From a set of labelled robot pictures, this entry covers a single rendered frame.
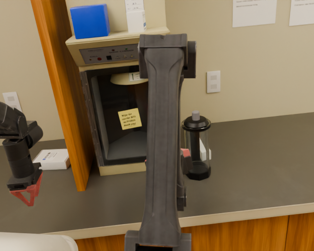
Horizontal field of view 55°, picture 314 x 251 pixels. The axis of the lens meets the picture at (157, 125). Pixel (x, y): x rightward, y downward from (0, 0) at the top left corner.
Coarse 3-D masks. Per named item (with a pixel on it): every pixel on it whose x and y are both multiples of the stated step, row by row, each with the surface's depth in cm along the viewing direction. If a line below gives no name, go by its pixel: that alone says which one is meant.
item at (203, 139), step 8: (184, 120) 114; (208, 120) 112; (192, 128) 106; (200, 128) 106; (208, 128) 108; (184, 136) 112; (192, 136) 109; (200, 136) 108; (208, 136) 111; (192, 144) 110; (200, 144) 110; (208, 144) 113; (192, 152) 112; (200, 152) 111; (208, 152) 114; (192, 160) 113; (200, 160) 112; (208, 160) 115; (200, 168) 114; (208, 168) 117
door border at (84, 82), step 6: (84, 72) 105; (84, 78) 106; (84, 84) 107; (84, 90) 108; (84, 96) 108; (90, 96) 109; (90, 102) 110; (90, 108) 111; (90, 114) 112; (90, 120) 113; (96, 126) 114; (96, 132) 115; (96, 138) 116; (96, 144) 117; (96, 156) 119; (102, 162) 121
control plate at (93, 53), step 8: (88, 48) 94; (96, 48) 94; (104, 48) 95; (112, 48) 95; (120, 48) 95; (128, 48) 96; (136, 48) 96; (88, 56) 98; (96, 56) 98; (104, 56) 99; (112, 56) 99; (120, 56) 100; (128, 56) 100; (136, 56) 101
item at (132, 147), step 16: (96, 80) 106; (112, 80) 107; (128, 80) 107; (144, 80) 108; (96, 96) 109; (112, 96) 109; (128, 96) 110; (144, 96) 110; (96, 112) 112; (112, 112) 112; (144, 112) 113; (112, 128) 115; (128, 128) 115; (144, 128) 116; (112, 144) 118; (128, 144) 118; (144, 144) 118; (112, 160) 121; (128, 160) 121; (144, 160) 121
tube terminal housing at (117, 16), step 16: (80, 0) 96; (96, 0) 97; (112, 0) 97; (144, 0) 98; (160, 0) 98; (112, 16) 99; (160, 16) 100; (96, 64) 105; (112, 64) 106; (128, 64) 106
